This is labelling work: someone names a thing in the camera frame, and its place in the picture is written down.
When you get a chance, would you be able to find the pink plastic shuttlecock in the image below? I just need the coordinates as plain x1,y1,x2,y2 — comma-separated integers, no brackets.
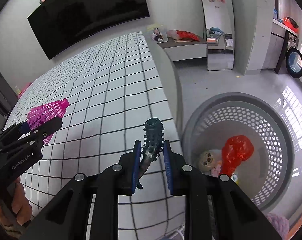
26,99,70,145

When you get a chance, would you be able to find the pink snack stick wrapper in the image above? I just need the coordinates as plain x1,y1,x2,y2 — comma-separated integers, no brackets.
211,160,222,177

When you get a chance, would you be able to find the beige sloth plush ball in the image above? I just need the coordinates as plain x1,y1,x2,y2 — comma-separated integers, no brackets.
197,150,218,173

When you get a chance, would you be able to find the red plastic bag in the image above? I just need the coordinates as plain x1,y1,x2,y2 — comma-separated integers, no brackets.
220,135,254,177

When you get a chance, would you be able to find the dark spiky rubber tube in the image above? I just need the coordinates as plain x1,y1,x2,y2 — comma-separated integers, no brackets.
137,118,164,190

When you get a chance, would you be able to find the person's left hand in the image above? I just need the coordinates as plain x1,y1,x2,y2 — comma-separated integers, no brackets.
0,178,32,238

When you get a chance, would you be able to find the purple fluffy rug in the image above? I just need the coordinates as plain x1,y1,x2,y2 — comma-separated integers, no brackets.
266,213,290,239

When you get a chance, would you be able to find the grey perforated laundry basket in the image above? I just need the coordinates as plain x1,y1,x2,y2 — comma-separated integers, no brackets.
181,93,294,213

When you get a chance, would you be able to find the framed child photo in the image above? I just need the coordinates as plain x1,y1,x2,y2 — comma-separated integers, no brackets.
152,28,168,43

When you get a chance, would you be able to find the front-load washing machine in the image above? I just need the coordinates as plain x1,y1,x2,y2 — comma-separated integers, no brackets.
274,31,302,79

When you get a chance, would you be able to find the low grey tv cabinet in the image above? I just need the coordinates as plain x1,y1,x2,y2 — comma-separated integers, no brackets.
158,38,207,62

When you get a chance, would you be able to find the red bag on cabinet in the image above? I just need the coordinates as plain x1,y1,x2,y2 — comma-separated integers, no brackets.
176,30,200,41

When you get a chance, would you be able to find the orange basin on counter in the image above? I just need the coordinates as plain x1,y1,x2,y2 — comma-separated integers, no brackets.
282,17,299,33

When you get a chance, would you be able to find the tall grey cabinet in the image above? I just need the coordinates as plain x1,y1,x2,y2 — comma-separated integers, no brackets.
232,0,275,75

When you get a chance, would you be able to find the standing floor mirror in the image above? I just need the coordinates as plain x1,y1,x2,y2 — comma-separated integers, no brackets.
201,0,235,71

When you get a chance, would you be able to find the black wall television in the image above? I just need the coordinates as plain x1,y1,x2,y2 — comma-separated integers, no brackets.
27,0,150,59

